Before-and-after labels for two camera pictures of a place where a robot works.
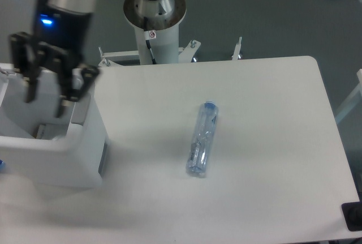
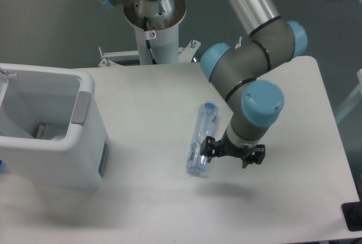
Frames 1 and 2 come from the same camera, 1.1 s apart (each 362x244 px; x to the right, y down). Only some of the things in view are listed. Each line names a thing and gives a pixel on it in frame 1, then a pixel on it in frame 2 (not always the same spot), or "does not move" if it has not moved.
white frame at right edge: (350, 98) does not move
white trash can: (38, 148) does not move
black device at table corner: (352, 213) does not move
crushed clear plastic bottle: (197, 160) does not move
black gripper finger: (25, 51) -> (210, 148)
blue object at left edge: (2, 166) does not move
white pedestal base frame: (185, 55) does not move
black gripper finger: (74, 77) -> (256, 154)
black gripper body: (67, 28) -> (223, 148)
